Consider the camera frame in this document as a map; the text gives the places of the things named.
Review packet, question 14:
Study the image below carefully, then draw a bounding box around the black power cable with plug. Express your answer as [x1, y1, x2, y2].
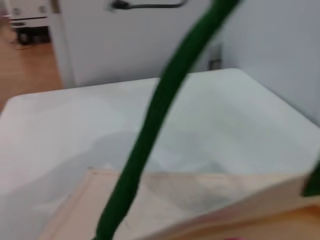
[109, 0, 188, 11]

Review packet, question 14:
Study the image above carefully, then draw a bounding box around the white wheeled cabinet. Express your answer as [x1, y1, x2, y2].
[8, 0, 52, 46]

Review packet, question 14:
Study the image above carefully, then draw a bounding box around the cream handbag with green handles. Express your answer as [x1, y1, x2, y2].
[41, 0, 320, 240]

